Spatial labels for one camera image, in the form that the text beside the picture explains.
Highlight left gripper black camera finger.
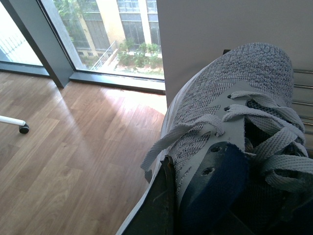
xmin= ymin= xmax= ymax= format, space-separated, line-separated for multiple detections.
xmin=122 ymin=155 xmax=176 ymax=235

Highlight white chair with castors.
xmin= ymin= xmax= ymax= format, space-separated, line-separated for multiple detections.
xmin=0 ymin=116 xmax=29 ymax=134

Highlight grey knit sneaker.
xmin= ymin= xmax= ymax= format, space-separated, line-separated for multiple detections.
xmin=118 ymin=43 xmax=313 ymax=235

